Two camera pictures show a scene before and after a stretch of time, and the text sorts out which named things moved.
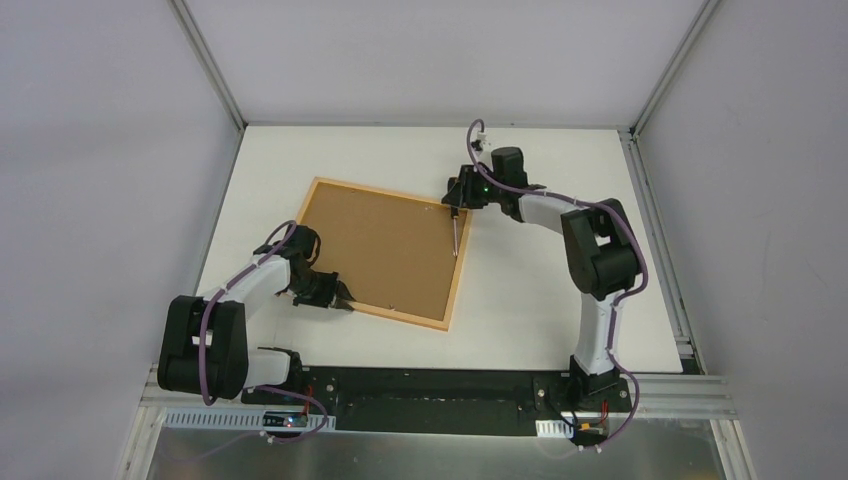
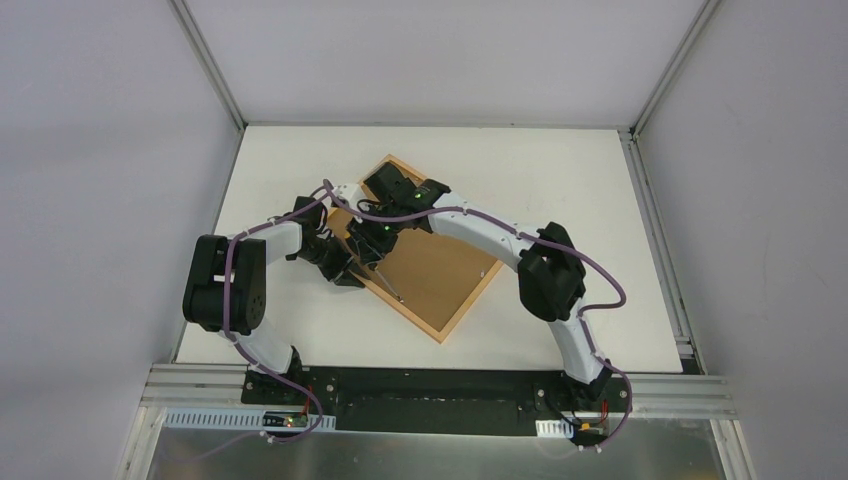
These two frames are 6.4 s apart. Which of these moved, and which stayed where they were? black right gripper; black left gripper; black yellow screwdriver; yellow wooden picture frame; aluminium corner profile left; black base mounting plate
Moved: yellow wooden picture frame; black right gripper; black left gripper; black yellow screwdriver
Stayed: aluminium corner profile left; black base mounting plate
